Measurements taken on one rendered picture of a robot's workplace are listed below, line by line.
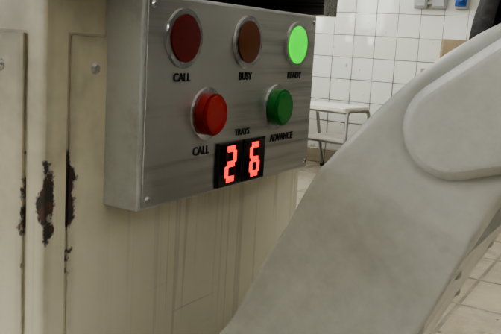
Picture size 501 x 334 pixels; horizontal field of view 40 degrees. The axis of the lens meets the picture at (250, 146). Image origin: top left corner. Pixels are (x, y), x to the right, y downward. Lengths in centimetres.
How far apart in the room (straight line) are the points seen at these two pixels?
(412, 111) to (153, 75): 16
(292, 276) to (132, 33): 19
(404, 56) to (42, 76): 432
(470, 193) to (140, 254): 24
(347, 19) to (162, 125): 440
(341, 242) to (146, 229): 14
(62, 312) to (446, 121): 26
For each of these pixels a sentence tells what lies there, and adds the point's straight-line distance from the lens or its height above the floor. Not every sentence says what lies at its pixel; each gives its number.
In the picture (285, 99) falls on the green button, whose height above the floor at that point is 77.
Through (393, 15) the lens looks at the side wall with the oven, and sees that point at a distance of 472.
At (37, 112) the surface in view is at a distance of 43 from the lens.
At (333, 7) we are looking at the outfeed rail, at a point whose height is 85.
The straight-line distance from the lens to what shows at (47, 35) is 43.
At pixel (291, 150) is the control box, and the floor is 72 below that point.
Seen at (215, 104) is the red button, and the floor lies 77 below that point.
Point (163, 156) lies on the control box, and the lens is 46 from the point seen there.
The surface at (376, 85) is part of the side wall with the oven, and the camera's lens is 475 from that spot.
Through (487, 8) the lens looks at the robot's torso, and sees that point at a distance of 43.
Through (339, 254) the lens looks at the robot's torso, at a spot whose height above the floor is 68.
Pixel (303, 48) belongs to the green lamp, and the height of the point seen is 81.
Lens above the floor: 81
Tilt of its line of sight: 9 degrees down
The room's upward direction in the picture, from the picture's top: 3 degrees clockwise
